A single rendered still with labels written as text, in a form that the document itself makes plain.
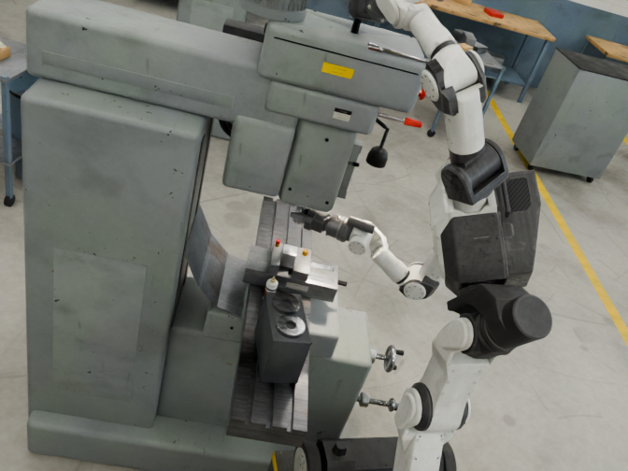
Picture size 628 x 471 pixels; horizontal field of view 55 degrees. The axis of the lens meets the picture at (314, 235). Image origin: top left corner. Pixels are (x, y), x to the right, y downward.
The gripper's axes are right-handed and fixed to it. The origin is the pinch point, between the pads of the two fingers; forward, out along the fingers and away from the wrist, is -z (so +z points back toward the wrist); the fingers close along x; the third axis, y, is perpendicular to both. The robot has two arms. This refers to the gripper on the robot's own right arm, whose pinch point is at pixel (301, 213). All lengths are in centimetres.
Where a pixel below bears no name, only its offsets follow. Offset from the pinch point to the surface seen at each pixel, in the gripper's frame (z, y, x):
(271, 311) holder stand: 6.6, 13.1, 38.9
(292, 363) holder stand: 19, 22, 47
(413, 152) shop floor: 19, 122, -365
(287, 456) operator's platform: 26, 84, 32
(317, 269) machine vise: 10.7, 24.7, -5.6
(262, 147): -13.9, -28.3, 17.2
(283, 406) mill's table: 21, 32, 55
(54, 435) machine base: -63, 107, 50
